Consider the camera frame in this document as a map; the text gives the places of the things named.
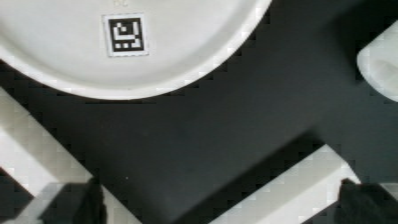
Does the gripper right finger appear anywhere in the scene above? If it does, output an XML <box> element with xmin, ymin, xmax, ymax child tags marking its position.
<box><xmin>304</xmin><ymin>179</ymin><xmax>398</xmax><ymax>224</ymax></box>

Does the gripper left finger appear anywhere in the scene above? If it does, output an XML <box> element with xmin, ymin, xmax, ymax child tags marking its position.
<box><xmin>39</xmin><ymin>178</ymin><xmax>106</xmax><ymax>224</ymax></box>

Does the white cylindrical table leg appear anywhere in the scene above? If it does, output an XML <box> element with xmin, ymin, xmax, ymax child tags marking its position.
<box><xmin>357</xmin><ymin>22</ymin><xmax>398</xmax><ymax>102</ymax></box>

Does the white round table top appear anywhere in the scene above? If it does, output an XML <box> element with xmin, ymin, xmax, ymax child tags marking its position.
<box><xmin>0</xmin><ymin>0</ymin><xmax>272</xmax><ymax>100</ymax></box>

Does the white U-shaped fence frame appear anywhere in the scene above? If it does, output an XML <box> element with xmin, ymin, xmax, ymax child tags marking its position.
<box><xmin>0</xmin><ymin>88</ymin><xmax>364</xmax><ymax>224</ymax></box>

